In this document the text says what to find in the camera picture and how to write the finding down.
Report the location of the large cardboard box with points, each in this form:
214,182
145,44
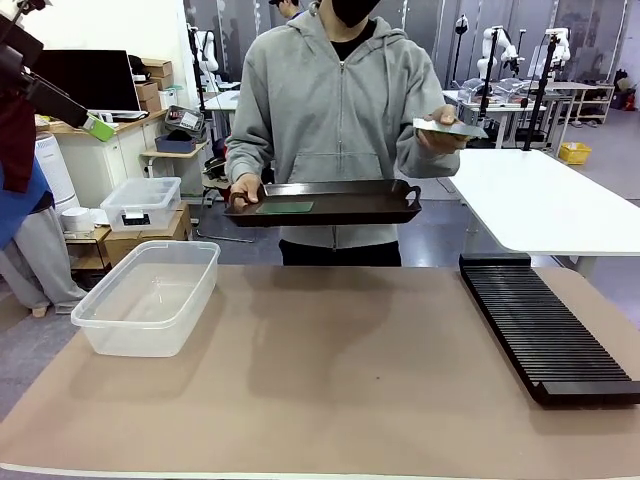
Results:
150,240

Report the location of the person in grey hoodie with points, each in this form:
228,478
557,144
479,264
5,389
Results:
325,125

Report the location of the blue grey bin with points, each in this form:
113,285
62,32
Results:
175,144

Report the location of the clear plastic open box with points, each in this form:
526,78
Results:
145,300

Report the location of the white cabinet wooden top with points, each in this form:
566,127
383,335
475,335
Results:
120,160

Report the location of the person in blue and red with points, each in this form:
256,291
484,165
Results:
25,225

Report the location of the black tray with labels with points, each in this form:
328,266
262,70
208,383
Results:
185,119

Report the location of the black face mask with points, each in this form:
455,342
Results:
352,12

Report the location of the small cardboard box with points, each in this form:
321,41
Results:
157,67
147,90

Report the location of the wooden rolling side table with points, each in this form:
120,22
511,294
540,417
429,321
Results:
172,160

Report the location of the wooden shelf table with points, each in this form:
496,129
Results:
585,100

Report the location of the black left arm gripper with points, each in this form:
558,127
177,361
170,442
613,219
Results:
15,55

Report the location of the white air purifier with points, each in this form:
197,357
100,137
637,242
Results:
52,175

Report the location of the dark brown serving tray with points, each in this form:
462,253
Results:
350,205

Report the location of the black camera stand pole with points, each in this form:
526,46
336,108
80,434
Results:
486,80
542,95

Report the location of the person's right hand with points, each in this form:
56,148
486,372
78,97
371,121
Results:
245,190

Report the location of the black frame low table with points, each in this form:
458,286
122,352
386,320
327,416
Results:
90,250

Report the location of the person's left forearm grey sleeve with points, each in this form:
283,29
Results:
430,160

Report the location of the person's left hand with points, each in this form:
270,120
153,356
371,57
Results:
447,116

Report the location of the white side table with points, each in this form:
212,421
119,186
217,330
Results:
540,200

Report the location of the person's right forearm grey sleeve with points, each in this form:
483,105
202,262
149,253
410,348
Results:
247,157

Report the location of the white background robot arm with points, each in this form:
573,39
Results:
207,50
495,55
562,45

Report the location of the white round container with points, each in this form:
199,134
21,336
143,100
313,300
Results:
76,220

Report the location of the black computer monitor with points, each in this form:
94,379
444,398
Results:
85,80

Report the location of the black slotted PCB rack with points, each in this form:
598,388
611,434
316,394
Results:
540,320

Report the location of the yellow plastic crate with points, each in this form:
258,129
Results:
575,152

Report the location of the green glass plate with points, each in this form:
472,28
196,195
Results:
285,207

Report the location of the clear lidded storage box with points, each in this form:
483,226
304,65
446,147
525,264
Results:
140,205

